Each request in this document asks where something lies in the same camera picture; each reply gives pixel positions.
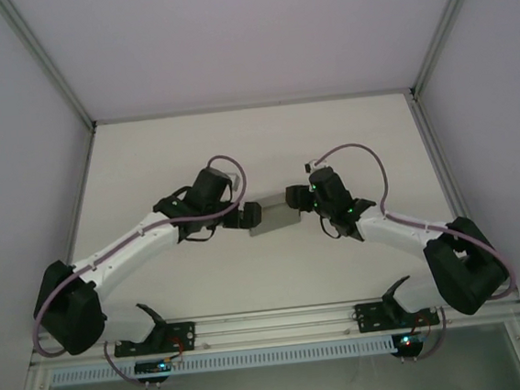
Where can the right circuit board green light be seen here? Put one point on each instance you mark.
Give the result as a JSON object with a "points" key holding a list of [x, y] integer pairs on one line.
{"points": [[408, 342]]}

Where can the grey paper box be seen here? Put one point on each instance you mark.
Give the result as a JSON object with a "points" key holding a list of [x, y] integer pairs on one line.
{"points": [[278, 214]]}

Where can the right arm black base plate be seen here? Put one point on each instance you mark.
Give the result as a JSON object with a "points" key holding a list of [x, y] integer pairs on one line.
{"points": [[368, 316]]}

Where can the left aluminium side rail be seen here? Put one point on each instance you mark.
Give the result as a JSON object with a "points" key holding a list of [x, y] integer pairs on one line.
{"points": [[84, 175]]}

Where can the right aluminium corner post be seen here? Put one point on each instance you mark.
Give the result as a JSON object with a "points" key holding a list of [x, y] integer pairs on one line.
{"points": [[444, 25]]}

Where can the aluminium side rail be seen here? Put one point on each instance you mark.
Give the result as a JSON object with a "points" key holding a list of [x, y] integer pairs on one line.
{"points": [[84, 175], [446, 163]]}

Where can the circuit board green light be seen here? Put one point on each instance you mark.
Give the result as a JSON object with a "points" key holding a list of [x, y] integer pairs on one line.
{"points": [[154, 367], [408, 342]]}

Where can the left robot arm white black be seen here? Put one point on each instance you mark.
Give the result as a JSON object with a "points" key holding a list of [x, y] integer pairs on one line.
{"points": [[127, 256]]}

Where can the left circuit board green light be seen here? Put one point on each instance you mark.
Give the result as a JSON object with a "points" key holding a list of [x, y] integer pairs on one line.
{"points": [[154, 367]]}

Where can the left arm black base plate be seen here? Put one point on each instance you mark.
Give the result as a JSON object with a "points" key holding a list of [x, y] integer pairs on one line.
{"points": [[183, 333]]}

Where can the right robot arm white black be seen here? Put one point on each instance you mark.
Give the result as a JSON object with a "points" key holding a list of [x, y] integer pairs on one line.
{"points": [[397, 232]]}

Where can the left aluminium corner post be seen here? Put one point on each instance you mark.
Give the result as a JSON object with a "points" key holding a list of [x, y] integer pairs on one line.
{"points": [[47, 63]]}

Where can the aluminium cross rail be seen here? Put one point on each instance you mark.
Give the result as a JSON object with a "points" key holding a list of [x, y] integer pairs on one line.
{"points": [[272, 325]]}

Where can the aluminium corner post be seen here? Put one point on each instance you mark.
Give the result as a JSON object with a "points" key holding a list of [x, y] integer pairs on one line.
{"points": [[444, 25], [47, 63]]}

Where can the right aluminium side rail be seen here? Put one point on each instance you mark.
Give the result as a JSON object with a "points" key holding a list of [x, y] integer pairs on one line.
{"points": [[446, 163]]}

